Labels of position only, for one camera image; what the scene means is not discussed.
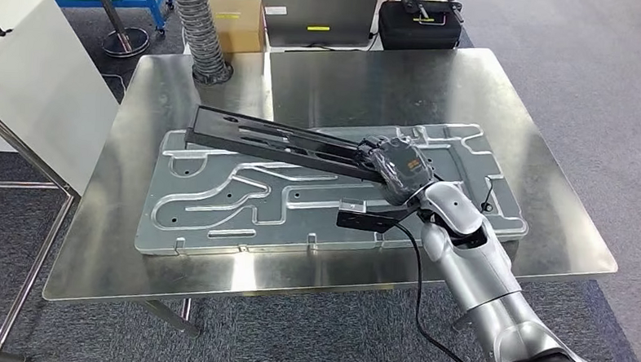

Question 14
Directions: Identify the cardboard box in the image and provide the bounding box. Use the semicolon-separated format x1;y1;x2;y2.
203;0;268;55

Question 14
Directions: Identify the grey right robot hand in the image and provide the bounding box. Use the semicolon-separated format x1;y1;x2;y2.
353;134;438;209

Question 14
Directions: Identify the black carrying case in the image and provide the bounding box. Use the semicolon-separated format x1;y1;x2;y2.
376;0;465;53

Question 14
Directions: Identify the thin black wire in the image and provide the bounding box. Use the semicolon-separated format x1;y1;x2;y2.
480;176;496;214

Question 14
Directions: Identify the black plastic frame part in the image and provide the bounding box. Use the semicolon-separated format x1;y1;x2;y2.
182;104;395;185

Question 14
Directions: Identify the metal clamp tool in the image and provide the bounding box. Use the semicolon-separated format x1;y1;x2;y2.
400;0;466;25

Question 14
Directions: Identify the chrome pole stand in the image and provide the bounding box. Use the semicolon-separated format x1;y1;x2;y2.
85;0;153;60

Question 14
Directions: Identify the small stainless steel table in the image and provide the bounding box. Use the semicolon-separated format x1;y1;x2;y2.
0;71;85;362

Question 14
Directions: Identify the stainless steel workbench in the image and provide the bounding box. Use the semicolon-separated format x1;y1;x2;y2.
41;29;628;356

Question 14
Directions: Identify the white cabinet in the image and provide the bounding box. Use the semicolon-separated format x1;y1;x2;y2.
0;0;125;196

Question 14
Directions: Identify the grey laptop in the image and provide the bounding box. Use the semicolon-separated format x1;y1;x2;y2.
257;0;380;54

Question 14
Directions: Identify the large stamped metal plate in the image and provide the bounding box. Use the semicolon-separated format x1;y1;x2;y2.
134;109;533;272

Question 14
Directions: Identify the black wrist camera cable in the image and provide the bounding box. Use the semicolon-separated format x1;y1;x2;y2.
385;222;493;362

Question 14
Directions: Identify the grey ribbed hose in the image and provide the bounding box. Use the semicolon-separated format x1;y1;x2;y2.
167;0;238;86

